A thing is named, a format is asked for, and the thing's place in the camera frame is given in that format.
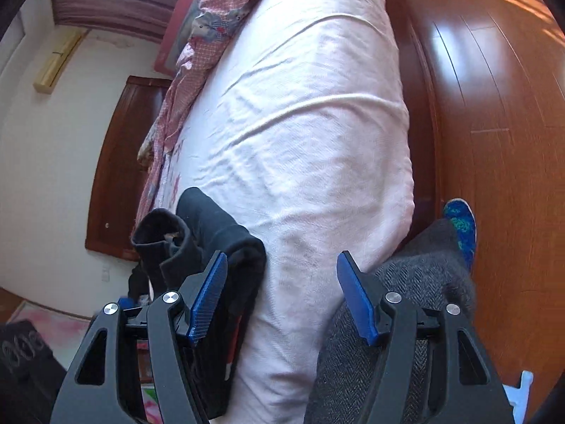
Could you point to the person's grey trouser leg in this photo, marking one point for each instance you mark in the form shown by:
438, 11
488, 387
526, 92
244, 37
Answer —
423, 256

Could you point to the pink striped curtain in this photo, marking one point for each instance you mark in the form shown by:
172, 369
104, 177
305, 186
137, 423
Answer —
114, 4

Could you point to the bed with floral sheet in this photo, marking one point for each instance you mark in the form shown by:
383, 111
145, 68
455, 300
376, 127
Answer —
300, 119

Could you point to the dark printed cloth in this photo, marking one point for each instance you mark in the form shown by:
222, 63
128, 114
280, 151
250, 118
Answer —
22, 362

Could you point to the pink checked quilt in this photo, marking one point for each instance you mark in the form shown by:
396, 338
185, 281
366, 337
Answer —
194, 66

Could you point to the white plastic object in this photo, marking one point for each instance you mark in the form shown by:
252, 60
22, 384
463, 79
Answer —
525, 388

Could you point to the black pants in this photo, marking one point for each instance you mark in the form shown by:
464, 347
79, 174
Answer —
220, 238

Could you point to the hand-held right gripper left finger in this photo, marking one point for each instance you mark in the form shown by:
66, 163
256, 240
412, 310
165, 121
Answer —
209, 300

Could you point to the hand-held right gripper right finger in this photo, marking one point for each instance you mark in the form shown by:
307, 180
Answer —
357, 304

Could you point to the white wall socket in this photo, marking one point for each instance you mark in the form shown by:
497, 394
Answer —
105, 274

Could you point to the blue green slipper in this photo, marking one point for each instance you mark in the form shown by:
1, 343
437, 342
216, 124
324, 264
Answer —
461, 225

